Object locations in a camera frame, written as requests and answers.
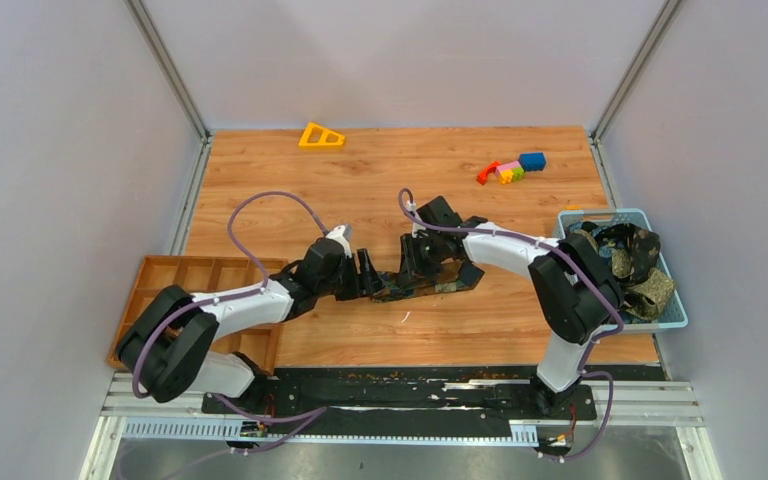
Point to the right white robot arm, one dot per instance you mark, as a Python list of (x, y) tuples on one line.
[(578, 295)]

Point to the wooden compartment tray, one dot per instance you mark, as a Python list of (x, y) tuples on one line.
[(200, 274)]

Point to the olive patterned rolled tie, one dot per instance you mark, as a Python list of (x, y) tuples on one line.
[(649, 302)]

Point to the yellow triangular plastic block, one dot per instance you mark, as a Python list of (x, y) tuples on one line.
[(318, 137)]

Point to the blue green brown tie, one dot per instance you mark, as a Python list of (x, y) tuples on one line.
[(455, 276)]

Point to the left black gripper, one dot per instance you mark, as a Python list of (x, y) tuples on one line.
[(365, 284)]

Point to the colourful toy brick assembly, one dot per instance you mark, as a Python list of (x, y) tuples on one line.
[(513, 171)]

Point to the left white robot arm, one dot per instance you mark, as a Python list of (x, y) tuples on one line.
[(168, 348)]

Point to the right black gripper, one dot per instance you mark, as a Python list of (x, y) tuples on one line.
[(411, 268)]

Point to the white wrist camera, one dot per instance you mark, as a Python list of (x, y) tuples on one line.
[(342, 235), (412, 215)]

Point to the blue perforated plastic basket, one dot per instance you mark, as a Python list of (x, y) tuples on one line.
[(674, 315)]

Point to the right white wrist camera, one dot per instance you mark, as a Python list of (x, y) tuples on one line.
[(412, 215)]

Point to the aluminium frame rails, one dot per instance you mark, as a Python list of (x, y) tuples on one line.
[(617, 404)]

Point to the dark floral tie in basket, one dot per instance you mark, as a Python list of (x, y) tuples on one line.
[(631, 253)]

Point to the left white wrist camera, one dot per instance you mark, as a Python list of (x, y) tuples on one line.
[(342, 235)]

